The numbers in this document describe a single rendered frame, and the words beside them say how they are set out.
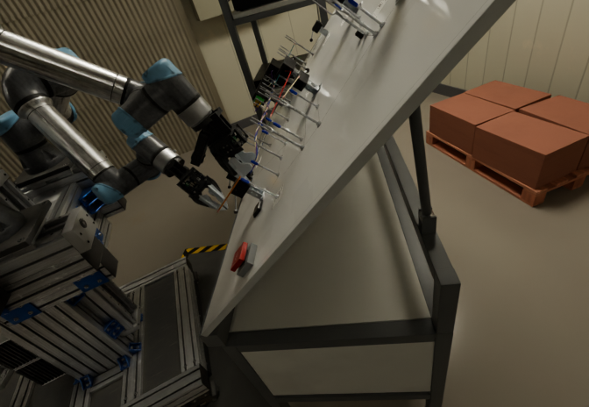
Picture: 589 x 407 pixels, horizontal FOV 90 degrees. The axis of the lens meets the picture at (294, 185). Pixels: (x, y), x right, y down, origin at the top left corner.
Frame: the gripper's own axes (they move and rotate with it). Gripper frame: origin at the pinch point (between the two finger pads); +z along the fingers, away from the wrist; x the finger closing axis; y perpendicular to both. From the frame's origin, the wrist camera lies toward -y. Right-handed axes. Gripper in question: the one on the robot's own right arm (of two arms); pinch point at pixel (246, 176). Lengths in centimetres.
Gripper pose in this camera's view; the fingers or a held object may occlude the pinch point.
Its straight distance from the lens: 85.2
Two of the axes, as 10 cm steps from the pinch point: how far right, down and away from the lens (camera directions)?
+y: 8.2, -4.0, -4.0
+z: 5.6, 6.7, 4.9
